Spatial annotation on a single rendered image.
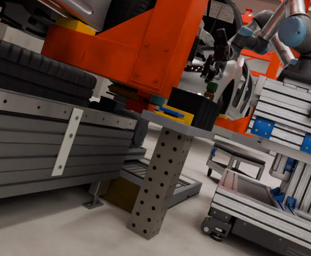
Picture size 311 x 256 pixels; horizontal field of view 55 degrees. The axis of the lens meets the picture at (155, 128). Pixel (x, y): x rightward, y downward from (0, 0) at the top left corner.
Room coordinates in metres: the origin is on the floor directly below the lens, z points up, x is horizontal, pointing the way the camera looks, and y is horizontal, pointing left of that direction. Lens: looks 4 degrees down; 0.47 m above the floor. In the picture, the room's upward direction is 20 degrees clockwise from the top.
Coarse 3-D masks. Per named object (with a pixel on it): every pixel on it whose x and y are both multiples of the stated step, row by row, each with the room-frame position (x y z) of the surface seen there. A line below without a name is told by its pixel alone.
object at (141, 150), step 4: (136, 148) 2.07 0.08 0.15; (140, 148) 2.12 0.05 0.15; (144, 148) 2.11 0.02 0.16; (128, 152) 1.86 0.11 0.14; (132, 152) 1.91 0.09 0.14; (136, 152) 1.96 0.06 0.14; (140, 152) 2.02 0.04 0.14; (144, 152) 2.08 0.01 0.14; (128, 156) 1.87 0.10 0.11; (132, 156) 1.93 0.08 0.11; (136, 156) 1.98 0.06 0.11; (140, 156) 2.04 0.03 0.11
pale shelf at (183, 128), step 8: (144, 112) 0.99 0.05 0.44; (152, 112) 1.02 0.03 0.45; (152, 120) 0.98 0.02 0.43; (160, 120) 0.97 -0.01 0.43; (168, 120) 0.96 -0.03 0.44; (168, 128) 0.95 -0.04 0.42; (176, 128) 0.94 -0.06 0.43; (184, 128) 0.93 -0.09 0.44; (192, 128) 0.97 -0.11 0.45; (200, 136) 1.10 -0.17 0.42; (208, 136) 1.22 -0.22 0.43
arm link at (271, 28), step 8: (280, 8) 1.66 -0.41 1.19; (272, 16) 1.69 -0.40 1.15; (280, 16) 1.66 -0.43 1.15; (272, 24) 1.68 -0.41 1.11; (280, 24) 1.68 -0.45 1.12; (264, 32) 1.71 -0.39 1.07; (272, 32) 1.69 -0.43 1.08; (264, 40) 1.72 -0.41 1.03; (256, 48) 1.73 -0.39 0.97; (264, 48) 1.74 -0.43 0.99
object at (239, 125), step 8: (272, 56) 5.14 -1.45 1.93; (272, 64) 5.12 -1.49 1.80; (280, 64) 5.19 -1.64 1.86; (272, 72) 5.10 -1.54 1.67; (216, 120) 5.33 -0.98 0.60; (224, 120) 5.28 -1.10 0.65; (240, 120) 5.20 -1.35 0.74; (248, 120) 5.13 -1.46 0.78; (224, 128) 5.37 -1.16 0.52; (232, 128) 5.22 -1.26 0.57; (240, 128) 5.17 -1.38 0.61; (248, 136) 5.10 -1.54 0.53
